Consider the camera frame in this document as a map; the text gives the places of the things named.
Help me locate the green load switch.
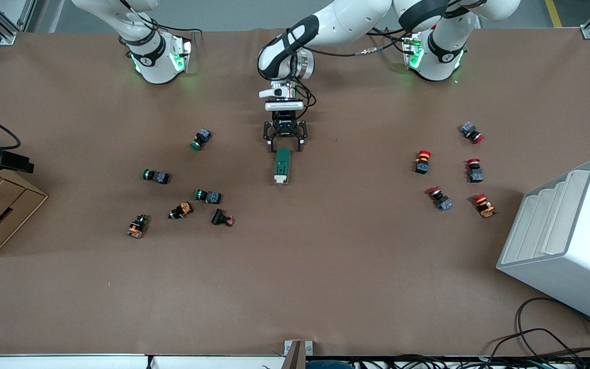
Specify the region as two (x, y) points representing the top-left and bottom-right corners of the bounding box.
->
(273, 148), (292, 185)

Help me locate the red yellow-ringed stop button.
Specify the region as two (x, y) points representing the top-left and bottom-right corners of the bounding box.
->
(414, 150), (432, 175)

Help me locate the red stop button orange block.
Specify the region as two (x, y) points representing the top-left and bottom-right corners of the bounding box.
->
(472, 193), (497, 219)

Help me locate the blue object below table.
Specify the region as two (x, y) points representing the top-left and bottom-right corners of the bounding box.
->
(305, 360), (355, 369)

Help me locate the white stepped storage rack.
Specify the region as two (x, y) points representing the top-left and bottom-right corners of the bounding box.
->
(496, 158), (590, 330)

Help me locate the black left base cable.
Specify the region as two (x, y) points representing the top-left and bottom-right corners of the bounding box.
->
(314, 28), (414, 57)

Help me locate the black base cable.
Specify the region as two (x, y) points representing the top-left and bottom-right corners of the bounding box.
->
(118, 0), (203, 35)
(314, 28), (414, 57)

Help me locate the black selector switch orange block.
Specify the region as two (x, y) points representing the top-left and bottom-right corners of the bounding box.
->
(168, 202), (194, 220)
(127, 214), (150, 239)

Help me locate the black right base cable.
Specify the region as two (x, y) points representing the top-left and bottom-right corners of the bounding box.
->
(118, 0), (203, 35)

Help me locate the grey metal table bracket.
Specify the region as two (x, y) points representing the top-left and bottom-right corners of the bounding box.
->
(284, 340), (313, 369)

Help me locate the black looped cable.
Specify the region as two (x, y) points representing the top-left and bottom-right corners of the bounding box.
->
(516, 297), (590, 355)

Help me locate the black cable bundle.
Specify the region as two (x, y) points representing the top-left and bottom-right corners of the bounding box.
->
(356, 328), (590, 369)

